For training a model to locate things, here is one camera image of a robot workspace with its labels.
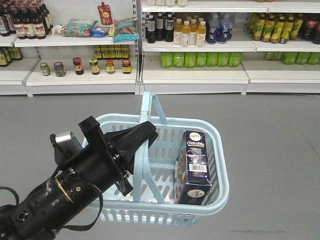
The dark blue Chocofello cookie box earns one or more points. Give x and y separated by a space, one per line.
191 178

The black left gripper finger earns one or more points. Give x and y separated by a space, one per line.
126 142
125 164

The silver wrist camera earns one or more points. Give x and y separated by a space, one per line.
68 140

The white store shelving unit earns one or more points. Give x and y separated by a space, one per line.
60 64

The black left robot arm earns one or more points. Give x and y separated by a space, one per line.
82 175

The light blue plastic basket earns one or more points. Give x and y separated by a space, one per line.
152 199

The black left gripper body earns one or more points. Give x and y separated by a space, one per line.
107 173

